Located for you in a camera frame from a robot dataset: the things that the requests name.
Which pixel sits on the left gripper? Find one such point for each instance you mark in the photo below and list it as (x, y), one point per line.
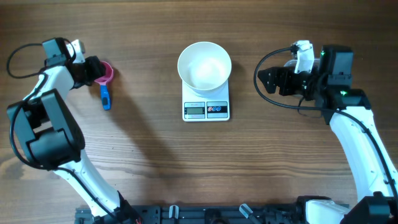
(97, 69)

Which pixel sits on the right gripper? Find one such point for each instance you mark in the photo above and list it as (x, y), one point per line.
(287, 73)

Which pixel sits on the pink scoop blue handle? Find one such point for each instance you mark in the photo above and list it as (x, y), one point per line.
(103, 82)

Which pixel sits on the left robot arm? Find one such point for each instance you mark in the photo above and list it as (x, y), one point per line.
(44, 135)

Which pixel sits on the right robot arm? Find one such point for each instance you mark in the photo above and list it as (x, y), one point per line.
(327, 81)

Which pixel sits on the white bowl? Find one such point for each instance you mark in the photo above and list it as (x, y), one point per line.
(204, 66)

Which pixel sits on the white digital kitchen scale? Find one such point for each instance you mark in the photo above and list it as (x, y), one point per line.
(206, 107)

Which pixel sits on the clear plastic container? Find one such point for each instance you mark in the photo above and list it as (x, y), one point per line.
(292, 62)

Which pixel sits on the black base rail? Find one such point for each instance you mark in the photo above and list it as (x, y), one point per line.
(214, 214)

